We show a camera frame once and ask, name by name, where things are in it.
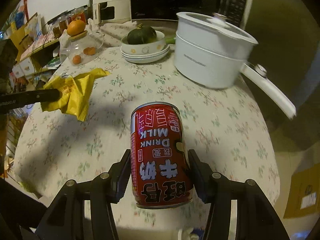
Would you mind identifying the dark refrigerator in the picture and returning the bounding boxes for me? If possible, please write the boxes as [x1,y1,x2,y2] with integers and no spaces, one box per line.
[246,0,319,108]

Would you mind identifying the white trash bin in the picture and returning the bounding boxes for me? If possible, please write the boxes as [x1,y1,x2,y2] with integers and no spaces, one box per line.
[171,228,204,240]

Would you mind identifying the stacked white plates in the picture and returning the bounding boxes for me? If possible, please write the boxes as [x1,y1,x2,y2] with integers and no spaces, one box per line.
[120,44,170,64]

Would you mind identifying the yellow snack wrapper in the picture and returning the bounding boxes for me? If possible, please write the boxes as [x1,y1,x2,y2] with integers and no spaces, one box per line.
[41,68,111,121]

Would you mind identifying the red milk drink can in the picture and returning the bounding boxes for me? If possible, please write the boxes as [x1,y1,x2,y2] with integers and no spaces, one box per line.
[131,101,193,209]

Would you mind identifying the large orange on teapot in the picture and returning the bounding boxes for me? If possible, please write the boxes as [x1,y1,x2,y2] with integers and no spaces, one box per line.
[67,20,86,36]

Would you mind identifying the white bowl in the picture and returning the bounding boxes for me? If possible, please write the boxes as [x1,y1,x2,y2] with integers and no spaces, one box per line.
[121,31,176,56]

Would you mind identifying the green kabocha squash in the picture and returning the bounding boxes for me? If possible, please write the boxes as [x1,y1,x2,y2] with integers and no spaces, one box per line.
[127,24,157,45]

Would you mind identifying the white air fryer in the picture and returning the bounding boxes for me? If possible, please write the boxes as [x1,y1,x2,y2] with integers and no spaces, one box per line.
[92,0,131,24]

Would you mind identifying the lower cardboard box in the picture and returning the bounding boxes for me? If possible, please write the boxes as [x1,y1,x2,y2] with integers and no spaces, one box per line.
[284,163,320,218]

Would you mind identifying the white electric cooking pot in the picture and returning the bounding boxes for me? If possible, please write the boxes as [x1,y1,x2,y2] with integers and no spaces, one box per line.
[174,12,296,119]

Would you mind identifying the wooden shelf unit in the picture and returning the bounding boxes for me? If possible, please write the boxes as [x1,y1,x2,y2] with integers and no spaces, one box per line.
[12,37,60,78]

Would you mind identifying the floral tablecloth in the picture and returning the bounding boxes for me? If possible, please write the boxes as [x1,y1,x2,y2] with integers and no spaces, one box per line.
[12,19,281,233]

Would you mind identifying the red lidded jar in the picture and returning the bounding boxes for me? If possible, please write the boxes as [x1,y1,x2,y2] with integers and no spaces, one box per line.
[71,9,87,23]

